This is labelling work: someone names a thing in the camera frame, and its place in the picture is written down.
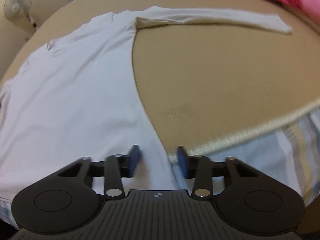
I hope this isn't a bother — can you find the white standing fan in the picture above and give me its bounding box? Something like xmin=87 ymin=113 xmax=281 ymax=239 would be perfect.
xmin=3 ymin=0 xmax=39 ymax=31

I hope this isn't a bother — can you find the white long-sleeve shirt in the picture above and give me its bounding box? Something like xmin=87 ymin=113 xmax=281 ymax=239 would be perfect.
xmin=0 ymin=5 xmax=293 ymax=196

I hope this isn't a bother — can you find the tan bed mattress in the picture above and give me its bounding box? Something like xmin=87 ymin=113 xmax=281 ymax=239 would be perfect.
xmin=4 ymin=0 xmax=319 ymax=153

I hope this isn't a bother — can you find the striped bed sheet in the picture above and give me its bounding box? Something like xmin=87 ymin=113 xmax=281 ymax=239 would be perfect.
xmin=186 ymin=108 xmax=319 ymax=205

